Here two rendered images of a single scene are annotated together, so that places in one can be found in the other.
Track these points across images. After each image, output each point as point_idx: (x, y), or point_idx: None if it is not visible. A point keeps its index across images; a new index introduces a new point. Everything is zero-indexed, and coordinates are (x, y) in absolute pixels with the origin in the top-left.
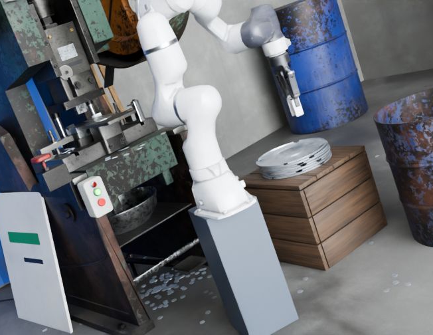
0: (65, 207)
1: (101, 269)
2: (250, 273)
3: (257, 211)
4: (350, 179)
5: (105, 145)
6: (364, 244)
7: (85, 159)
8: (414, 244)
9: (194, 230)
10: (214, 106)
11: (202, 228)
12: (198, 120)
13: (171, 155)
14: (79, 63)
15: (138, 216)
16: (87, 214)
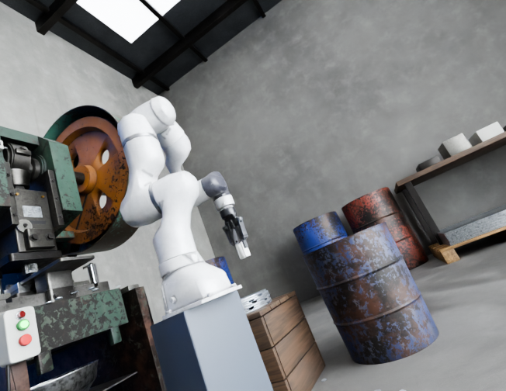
0: None
1: None
2: None
3: (240, 307)
4: (292, 316)
5: (49, 294)
6: (317, 382)
7: (19, 307)
8: (367, 367)
9: None
10: (195, 185)
11: (173, 337)
12: (177, 198)
13: (122, 313)
14: (42, 223)
15: (71, 387)
16: None
